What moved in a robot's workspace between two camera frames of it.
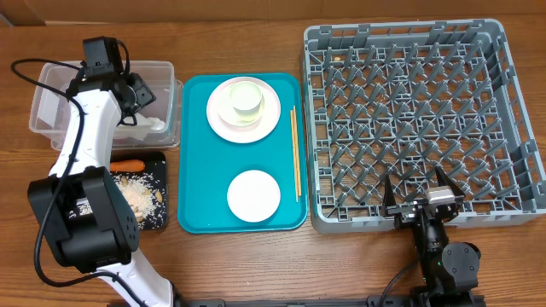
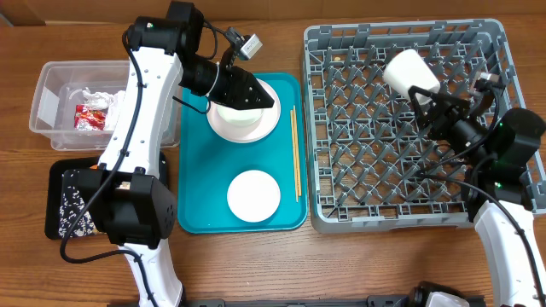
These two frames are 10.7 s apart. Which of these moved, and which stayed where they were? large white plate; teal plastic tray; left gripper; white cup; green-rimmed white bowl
Moved: white cup; left gripper
Stayed: green-rimmed white bowl; large white plate; teal plastic tray
